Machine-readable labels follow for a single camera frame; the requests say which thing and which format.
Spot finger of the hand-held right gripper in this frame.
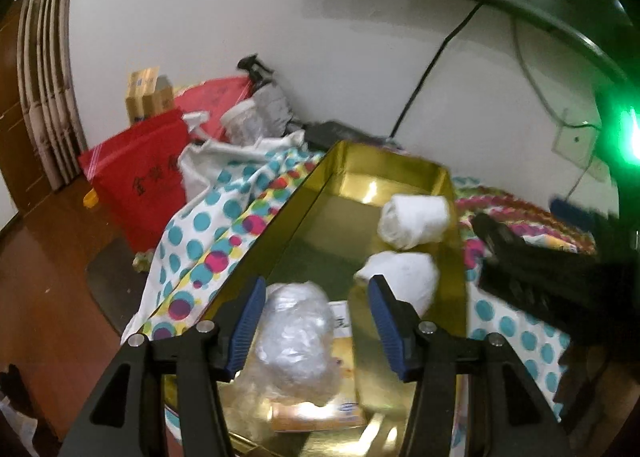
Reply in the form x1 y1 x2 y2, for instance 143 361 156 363
471 212 602 336

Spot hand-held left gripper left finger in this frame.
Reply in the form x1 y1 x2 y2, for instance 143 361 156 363
59 277 267 457

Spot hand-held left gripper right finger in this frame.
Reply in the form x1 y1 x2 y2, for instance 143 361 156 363
367 275 571 457

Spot clear plastic bag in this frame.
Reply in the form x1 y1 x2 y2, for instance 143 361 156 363
235 281 361 433

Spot white sock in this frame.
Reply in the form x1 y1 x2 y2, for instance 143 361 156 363
377 193 451 252
354 252 440 315

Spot yellow cardboard packet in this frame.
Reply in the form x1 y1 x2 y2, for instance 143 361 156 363
270 299 368 433

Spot gold tin box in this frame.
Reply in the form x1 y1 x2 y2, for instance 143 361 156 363
160 139 471 457

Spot polka dot tablecloth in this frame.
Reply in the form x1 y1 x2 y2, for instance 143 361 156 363
120 147 601 457

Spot dark floor mat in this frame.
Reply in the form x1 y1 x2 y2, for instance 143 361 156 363
85 237 151 338

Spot white cloth bag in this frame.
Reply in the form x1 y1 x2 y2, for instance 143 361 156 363
177 112 306 202

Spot red paper bag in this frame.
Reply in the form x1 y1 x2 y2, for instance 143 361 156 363
78 107 191 250

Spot clear plastic jar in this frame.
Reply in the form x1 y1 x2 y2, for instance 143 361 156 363
220 101 271 144

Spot black flat box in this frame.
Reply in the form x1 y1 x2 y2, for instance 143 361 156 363
300 121 401 158

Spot spray bottle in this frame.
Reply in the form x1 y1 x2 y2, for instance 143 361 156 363
237 54 293 132

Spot red flat bag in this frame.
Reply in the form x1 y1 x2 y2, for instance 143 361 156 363
172 77 253 138

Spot brown carton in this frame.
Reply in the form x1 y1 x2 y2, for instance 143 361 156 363
142 76 174 118

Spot yellow carton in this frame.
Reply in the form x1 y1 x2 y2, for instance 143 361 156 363
125 68 161 125

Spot wooden door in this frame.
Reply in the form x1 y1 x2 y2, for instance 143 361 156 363
0 2 48 238

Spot striped curtain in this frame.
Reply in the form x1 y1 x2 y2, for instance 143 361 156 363
17 0 88 188

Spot wall socket plate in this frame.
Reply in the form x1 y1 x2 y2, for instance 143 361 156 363
552 109 608 182

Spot thin power cable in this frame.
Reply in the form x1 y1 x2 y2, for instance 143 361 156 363
512 17 603 130

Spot black television cable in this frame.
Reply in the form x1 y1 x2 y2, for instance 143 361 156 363
390 1 483 138

